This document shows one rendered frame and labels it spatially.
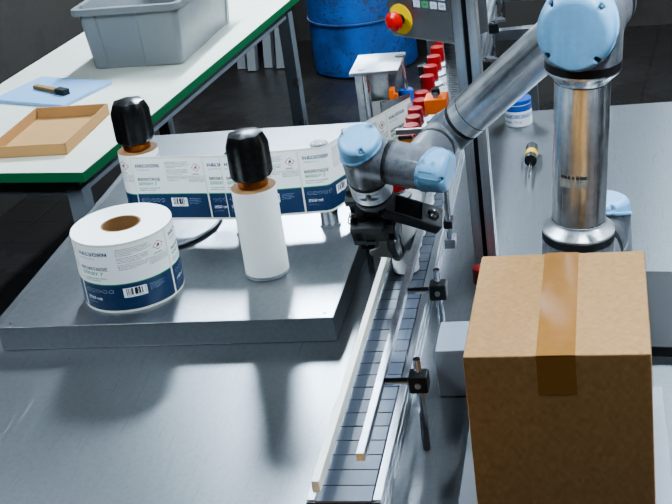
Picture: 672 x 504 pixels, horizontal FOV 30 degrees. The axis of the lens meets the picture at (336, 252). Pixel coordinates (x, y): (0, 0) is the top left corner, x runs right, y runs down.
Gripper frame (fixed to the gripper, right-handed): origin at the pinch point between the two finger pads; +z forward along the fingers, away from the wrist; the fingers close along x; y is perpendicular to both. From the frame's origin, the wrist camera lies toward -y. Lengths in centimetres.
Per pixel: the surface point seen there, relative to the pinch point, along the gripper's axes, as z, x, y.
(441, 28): -24.4, -34.1, -9.4
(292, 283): 5.0, 2.5, 22.2
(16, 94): 91, -133, 151
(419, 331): -4.9, 20.0, -5.1
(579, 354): -51, 52, -34
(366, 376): -12.7, 33.1, 2.1
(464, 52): -21.4, -30.4, -13.4
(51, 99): 87, -126, 135
